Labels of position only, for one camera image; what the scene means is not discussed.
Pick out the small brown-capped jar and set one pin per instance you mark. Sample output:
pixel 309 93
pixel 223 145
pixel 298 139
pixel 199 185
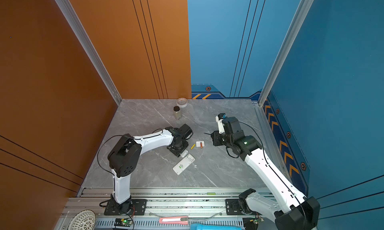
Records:
pixel 177 112

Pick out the pink box cutter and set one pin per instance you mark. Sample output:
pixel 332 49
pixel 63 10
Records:
pixel 183 220

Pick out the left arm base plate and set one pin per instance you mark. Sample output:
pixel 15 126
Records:
pixel 135 207

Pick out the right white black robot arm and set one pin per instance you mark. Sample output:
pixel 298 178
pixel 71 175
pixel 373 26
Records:
pixel 291 209

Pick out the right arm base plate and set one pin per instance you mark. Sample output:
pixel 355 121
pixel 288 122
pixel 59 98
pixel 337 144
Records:
pixel 234 208

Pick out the white battery cover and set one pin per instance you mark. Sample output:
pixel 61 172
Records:
pixel 198 143

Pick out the white remote control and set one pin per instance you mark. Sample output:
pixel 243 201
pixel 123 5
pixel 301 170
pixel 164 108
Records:
pixel 183 164

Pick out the white remote with display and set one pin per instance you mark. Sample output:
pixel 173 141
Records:
pixel 184 153

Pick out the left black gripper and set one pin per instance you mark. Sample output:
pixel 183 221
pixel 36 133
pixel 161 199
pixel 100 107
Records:
pixel 178 152

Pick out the green circuit board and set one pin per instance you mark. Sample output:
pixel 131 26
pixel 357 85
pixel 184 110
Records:
pixel 123 223

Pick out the white mesh basket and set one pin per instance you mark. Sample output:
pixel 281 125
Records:
pixel 85 220

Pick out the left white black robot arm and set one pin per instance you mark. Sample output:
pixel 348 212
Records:
pixel 124 157

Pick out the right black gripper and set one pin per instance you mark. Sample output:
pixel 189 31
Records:
pixel 215 138

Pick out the cyan cylinder object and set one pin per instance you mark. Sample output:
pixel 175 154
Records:
pixel 197 226

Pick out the aluminium rail frame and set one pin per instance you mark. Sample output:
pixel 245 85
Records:
pixel 201 205

